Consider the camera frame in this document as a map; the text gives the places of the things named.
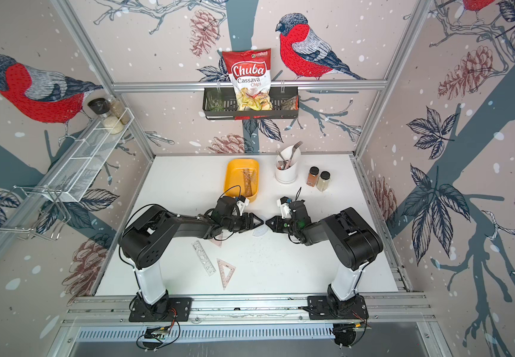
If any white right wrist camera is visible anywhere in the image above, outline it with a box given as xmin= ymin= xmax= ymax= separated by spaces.
xmin=276 ymin=196 xmax=292 ymax=220

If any pale spice jar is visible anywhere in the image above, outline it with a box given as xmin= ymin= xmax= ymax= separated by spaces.
xmin=316 ymin=171 xmax=331 ymax=192

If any yellow plastic storage box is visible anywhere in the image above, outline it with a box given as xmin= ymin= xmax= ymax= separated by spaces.
xmin=224 ymin=159 xmax=260 ymax=202

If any black lid jar on shelf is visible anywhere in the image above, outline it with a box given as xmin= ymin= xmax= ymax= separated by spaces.
xmin=87 ymin=98 xmax=111 ymax=118

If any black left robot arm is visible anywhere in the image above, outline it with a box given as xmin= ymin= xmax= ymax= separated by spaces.
xmin=119 ymin=195 xmax=264 ymax=313

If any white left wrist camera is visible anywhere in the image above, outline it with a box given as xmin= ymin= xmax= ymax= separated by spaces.
xmin=235 ymin=196 xmax=250 ymax=216

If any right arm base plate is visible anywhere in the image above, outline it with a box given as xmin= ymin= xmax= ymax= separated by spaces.
xmin=300 ymin=286 xmax=369 ymax=321

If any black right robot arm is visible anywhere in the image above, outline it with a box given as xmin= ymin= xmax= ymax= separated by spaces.
xmin=266 ymin=196 xmax=383 ymax=303

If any metal fork in cup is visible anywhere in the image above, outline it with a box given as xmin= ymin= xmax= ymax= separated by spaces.
xmin=284 ymin=141 xmax=303 ymax=170

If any black wire wall basket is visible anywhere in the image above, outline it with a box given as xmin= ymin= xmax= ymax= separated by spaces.
xmin=202 ymin=87 xmax=299 ymax=120

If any pink triangle ruler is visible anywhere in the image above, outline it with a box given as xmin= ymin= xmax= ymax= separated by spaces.
xmin=217 ymin=259 xmax=236 ymax=290
xmin=210 ymin=239 xmax=222 ymax=247

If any white wire wall shelf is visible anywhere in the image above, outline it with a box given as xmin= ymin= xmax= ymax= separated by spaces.
xmin=19 ymin=108 xmax=135 ymax=202

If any brown spice jar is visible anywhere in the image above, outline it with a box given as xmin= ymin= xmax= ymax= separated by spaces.
xmin=307 ymin=166 xmax=320 ymax=187

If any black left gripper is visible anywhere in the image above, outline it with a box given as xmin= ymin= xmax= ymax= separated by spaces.
xmin=222 ymin=213 xmax=264 ymax=234

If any short clear grey ruler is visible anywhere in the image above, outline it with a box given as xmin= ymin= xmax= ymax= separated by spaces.
xmin=192 ymin=240 xmax=216 ymax=276

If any pink straight stencil ruler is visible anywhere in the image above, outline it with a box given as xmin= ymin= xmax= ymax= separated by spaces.
xmin=242 ymin=168 xmax=257 ymax=198

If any red cassava chips bag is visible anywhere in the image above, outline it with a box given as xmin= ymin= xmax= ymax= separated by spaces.
xmin=223 ymin=48 xmax=273 ymax=111

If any white utensil holder cup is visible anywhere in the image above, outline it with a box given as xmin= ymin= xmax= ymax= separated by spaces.
xmin=275 ymin=146 xmax=302 ymax=184

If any clear protractor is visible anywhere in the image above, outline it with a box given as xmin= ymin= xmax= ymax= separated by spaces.
xmin=252 ymin=225 xmax=270 ymax=237

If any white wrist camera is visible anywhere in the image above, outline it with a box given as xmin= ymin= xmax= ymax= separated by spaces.
xmin=276 ymin=196 xmax=292 ymax=220
xmin=235 ymin=196 xmax=250 ymax=216

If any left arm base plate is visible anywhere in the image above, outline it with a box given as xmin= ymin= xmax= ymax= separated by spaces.
xmin=128 ymin=292 xmax=193 ymax=323

